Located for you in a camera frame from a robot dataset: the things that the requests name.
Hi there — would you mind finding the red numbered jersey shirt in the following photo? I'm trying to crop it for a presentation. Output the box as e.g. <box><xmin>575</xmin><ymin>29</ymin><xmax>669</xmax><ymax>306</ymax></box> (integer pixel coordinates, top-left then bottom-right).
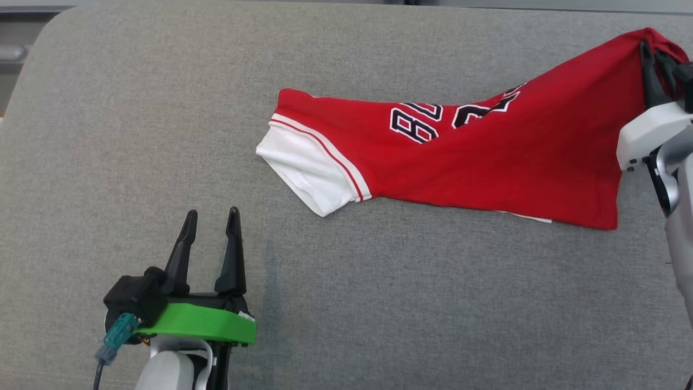
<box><xmin>256</xmin><ymin>27</ymin><xmax>691</xmax><ymax>231</ymax></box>

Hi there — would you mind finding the grey wall base rail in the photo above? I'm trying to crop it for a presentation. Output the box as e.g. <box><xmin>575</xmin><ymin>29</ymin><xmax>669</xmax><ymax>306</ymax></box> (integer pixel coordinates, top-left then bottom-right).
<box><xmin>0</xmin><ymin>4</ymin><xmax>74</xmax><ymax>15</ymax></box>

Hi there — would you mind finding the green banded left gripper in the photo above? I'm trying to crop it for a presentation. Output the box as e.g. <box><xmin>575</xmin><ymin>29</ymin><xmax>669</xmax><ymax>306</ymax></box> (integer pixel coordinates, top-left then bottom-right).
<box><xmin>135</xmin><ymin>206</ymin><xmax>257</xmax><ymax>346</ymax></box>

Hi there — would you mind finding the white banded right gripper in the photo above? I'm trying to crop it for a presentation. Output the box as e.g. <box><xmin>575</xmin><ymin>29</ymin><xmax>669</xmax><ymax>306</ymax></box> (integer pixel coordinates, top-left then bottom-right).
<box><xmin>616</xmin><ymin>41</ymin><xmax>693</xmax><ymax>171</ymax></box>

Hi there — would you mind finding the teal left camera plug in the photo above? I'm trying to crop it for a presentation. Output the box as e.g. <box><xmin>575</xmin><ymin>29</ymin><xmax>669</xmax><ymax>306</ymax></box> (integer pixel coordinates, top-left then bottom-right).
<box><xmin>95</xmin><ymin>313</ymin><xmax>142</xmax><ymax>365</ymax></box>

